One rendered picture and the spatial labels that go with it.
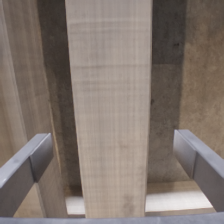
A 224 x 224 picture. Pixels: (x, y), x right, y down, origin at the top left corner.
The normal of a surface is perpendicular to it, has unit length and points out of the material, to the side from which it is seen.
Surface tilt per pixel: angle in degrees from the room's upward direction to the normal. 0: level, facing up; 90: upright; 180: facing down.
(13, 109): 0
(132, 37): 0
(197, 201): 90
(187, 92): 0
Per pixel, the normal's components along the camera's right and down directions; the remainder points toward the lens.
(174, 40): 0.00, 0.27
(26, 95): 1.00, -0.05
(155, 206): -0.04, -0.96
